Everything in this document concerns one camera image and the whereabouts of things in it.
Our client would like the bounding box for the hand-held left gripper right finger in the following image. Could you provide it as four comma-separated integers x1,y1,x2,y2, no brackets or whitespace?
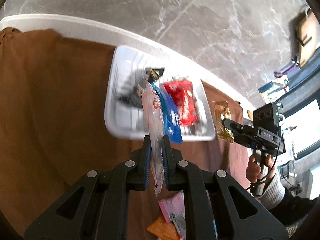
162,135,289,240

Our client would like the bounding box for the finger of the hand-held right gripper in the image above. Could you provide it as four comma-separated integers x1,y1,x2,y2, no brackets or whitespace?
223,119,258,137
233,134,258,148

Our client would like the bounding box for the gold snack packet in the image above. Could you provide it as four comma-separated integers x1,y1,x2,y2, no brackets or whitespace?
212,100,235,143

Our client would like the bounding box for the person's right hand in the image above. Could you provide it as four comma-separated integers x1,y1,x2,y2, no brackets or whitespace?
246,153,278,184

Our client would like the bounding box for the long pink snack packet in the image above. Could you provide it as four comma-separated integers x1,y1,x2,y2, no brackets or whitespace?
158,191,187,240

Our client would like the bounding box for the large red snack packet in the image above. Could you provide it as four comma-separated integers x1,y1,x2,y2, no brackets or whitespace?
162,79,199,127

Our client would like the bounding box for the orange snack packet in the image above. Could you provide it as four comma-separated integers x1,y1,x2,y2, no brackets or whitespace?
146,216,182,240

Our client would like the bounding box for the person's right forearm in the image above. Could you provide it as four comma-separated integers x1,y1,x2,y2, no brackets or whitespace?
255,172,317,228

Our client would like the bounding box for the purple peeler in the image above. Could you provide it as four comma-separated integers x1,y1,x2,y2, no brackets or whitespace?
274,56,302,78

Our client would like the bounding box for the black snack packet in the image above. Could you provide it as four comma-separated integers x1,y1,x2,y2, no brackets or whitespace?
117,67,165,108

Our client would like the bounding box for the pale pink clear snack packet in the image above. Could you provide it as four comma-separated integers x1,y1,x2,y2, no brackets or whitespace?
141,79,165,197

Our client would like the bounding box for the white plastic tray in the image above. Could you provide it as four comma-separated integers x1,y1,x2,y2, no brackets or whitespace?
104,45,216,142

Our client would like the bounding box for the wooden cutting board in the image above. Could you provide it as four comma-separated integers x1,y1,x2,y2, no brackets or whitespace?
290,6,320,68

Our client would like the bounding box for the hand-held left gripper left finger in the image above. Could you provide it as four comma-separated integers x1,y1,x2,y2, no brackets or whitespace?
24,135,153,240

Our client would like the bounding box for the brown cloth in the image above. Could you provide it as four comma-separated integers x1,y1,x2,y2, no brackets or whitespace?
0,27,250,240

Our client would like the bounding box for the dark blue snack packet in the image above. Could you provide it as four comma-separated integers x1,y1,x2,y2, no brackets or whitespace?
149,81,183,144

